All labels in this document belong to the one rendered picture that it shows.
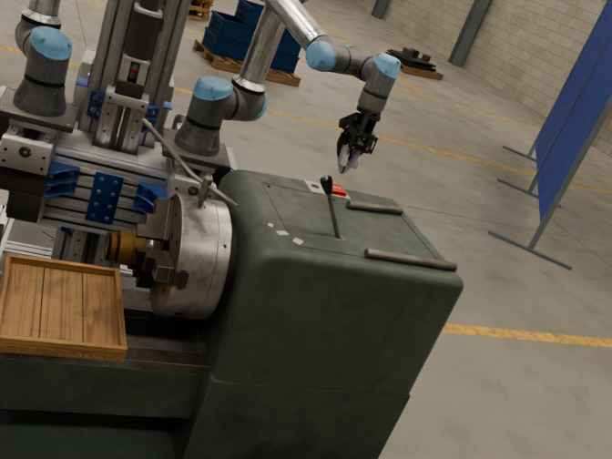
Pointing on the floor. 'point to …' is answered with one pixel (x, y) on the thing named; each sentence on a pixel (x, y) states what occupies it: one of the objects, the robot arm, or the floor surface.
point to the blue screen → (570, 127)
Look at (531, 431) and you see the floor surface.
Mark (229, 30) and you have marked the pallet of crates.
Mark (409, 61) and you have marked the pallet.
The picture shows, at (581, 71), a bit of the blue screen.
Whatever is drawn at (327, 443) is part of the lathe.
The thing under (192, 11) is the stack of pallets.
